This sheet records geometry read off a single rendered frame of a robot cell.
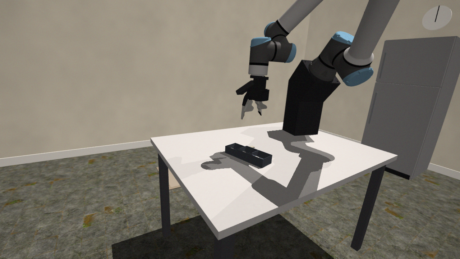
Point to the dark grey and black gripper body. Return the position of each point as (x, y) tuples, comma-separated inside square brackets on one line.
[(258, 91)]

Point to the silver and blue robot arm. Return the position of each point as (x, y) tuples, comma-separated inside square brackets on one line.
[(349, 56)]

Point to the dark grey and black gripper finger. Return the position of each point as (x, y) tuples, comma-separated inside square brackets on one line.
[(260, 106), (246, 105)]

